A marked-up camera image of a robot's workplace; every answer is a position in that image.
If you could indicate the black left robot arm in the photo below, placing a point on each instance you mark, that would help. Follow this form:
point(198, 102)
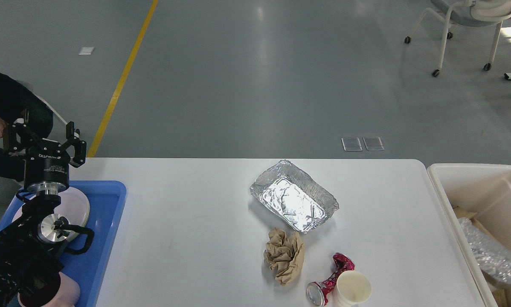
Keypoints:
point(31, 245)

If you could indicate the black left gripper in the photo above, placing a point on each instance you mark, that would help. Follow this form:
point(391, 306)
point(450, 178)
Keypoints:
point(47, 162)

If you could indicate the white chair on left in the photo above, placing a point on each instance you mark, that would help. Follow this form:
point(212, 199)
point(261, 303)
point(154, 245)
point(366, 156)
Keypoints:
point(54, 111)

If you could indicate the crushed red soda can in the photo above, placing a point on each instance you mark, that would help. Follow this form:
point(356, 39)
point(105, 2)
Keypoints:
point(316, 292)

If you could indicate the clear floor plate left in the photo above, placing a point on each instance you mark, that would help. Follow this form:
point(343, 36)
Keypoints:
point(351, 144)

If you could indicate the pink plate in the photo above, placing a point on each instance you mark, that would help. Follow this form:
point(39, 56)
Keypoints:
point(76, 209)

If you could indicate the clear floor plate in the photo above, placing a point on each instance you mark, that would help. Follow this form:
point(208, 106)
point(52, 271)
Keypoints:
point(351, 144)
point(373, 143)

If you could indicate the seated person in black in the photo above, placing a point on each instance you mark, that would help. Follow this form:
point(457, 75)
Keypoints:
point(15, 100)

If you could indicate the blue plastic tray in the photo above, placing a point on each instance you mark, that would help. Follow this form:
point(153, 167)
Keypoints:
point(107, 200)

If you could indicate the aluminium foil tray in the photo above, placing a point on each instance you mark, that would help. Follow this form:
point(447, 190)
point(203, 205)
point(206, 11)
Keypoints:
point(294, 196)

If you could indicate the white paper cup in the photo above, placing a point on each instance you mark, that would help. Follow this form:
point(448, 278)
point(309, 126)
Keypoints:
point(352, 287)

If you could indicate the brown paper bag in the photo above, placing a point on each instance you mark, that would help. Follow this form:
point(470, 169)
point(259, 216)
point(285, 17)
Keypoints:
point(498, 293)

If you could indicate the clear floor plate right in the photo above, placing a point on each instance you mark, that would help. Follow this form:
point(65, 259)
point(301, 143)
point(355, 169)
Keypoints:
point(373, 143)

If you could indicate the pink mug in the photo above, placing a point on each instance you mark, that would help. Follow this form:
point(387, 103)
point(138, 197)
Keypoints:
point(61, 291)

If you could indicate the crumpled brown paper ball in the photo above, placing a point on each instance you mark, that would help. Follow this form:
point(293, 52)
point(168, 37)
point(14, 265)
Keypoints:
point(285, 254)

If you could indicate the white office chair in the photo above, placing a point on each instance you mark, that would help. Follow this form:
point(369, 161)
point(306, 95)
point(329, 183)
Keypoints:
point(467, 13)

